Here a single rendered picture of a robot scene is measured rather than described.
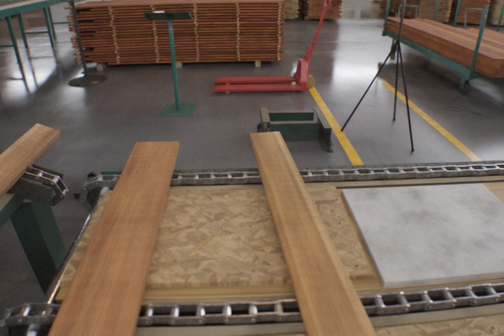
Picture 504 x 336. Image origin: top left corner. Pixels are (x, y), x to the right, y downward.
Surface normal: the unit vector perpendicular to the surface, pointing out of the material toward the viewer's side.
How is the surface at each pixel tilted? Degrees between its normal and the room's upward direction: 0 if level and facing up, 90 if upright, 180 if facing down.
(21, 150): 22
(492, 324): 0
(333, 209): 0
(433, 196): 0
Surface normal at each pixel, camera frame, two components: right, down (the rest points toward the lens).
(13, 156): 0.37, -0.83
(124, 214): 0.00, -0.88
